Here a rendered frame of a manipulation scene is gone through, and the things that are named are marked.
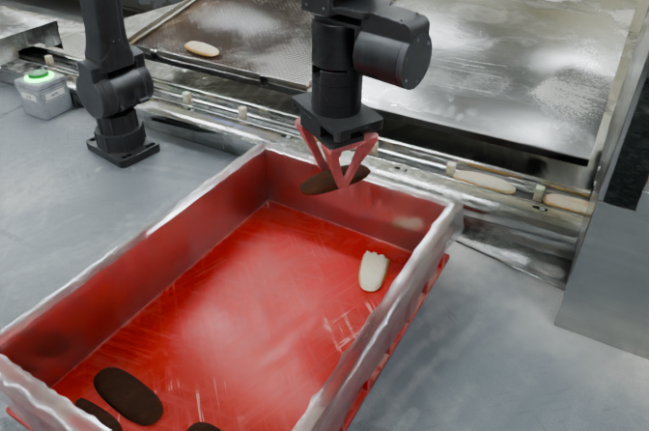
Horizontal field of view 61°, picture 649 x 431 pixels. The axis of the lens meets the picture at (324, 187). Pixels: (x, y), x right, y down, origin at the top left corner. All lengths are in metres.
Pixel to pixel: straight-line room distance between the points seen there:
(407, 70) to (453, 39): 0.72
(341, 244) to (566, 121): 0.47
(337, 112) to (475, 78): 0.56
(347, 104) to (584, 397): 0.41
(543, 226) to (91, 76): 0.73
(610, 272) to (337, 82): 0.36
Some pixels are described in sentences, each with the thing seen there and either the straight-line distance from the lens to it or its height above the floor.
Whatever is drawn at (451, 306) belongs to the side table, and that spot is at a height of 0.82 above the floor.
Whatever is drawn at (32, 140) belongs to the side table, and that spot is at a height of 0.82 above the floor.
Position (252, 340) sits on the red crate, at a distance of 0.68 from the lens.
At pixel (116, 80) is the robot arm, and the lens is 0.98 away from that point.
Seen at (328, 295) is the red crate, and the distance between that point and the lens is 0.72.
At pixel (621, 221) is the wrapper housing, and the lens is 0.64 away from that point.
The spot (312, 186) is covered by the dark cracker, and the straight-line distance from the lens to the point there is 0.66.
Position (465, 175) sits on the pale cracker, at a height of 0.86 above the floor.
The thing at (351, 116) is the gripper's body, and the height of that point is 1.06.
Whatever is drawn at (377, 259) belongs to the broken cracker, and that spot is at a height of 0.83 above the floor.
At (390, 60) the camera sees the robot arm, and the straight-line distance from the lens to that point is 0.53.
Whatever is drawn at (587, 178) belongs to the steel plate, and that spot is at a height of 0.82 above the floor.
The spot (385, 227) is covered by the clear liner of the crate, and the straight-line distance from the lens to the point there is 0.79.
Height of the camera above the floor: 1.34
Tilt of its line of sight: 35 degrees down
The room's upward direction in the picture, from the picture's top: straight up
